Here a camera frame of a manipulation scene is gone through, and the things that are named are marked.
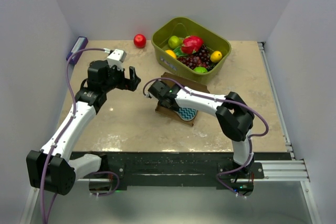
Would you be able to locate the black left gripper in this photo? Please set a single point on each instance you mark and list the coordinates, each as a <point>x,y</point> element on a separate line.
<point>131,84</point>

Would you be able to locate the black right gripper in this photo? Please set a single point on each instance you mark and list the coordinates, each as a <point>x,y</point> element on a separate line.
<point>175,108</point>

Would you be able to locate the blue zigzag sponge cloth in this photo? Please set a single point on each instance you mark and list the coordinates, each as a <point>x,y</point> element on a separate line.
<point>187,114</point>

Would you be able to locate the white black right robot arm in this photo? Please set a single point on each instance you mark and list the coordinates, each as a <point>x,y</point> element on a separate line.
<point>231,112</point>

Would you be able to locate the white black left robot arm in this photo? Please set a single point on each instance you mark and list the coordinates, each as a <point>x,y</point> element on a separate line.
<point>51,168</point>

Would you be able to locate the purple rectangular box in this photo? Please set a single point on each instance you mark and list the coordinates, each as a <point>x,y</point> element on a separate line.
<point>80,44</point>

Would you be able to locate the orange fruit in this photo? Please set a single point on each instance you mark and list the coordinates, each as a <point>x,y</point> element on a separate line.
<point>171,53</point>

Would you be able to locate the green lime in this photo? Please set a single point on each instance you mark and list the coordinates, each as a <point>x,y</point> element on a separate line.
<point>200,69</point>

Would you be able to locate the red apple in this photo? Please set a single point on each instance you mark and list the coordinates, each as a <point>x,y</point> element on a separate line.
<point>139,40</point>

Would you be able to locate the purple grape bunch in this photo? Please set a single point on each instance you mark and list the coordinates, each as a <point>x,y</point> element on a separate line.
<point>199,59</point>

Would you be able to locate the green apple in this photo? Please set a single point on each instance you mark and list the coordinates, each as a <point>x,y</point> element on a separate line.
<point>174,42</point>

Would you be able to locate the red dragon fruit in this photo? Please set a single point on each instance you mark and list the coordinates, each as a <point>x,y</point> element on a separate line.
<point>191,44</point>

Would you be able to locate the yellow lemon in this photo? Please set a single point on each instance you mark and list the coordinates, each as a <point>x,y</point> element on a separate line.
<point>216,57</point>

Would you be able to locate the green plastic tub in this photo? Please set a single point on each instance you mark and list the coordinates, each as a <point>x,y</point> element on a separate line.
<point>184,27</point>

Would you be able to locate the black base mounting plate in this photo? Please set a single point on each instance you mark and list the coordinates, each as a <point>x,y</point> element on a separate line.
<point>186,169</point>

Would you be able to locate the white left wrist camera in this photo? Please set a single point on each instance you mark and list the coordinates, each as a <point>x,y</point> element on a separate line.
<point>116,59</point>

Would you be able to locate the aluminium rail frame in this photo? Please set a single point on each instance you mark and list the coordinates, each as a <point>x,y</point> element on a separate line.
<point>127,124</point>

